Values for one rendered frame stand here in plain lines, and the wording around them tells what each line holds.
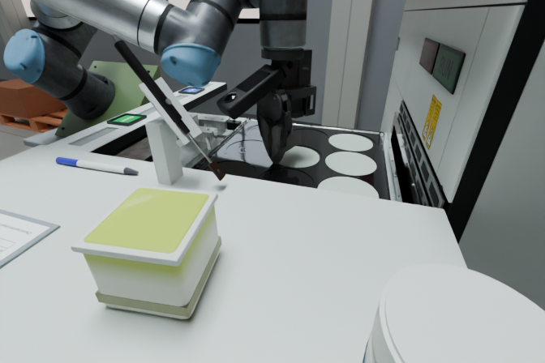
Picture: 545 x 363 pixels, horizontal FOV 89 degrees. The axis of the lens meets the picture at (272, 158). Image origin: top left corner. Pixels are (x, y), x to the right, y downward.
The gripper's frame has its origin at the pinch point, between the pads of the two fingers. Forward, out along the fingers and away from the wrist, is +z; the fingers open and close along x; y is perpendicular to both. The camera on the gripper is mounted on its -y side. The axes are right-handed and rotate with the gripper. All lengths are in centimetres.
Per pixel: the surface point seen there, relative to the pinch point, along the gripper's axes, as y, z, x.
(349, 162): 13.0, 1.3, -8.3
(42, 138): -40, 9, 67
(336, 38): 161, -7, 131
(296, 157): 5.7, 1.2, -0.6
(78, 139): -29.6, -4.7, 19.8
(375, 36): 198, -7, 121
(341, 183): 5.8, 1.3, -12.7
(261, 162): -1.3, 1.3, 2.0
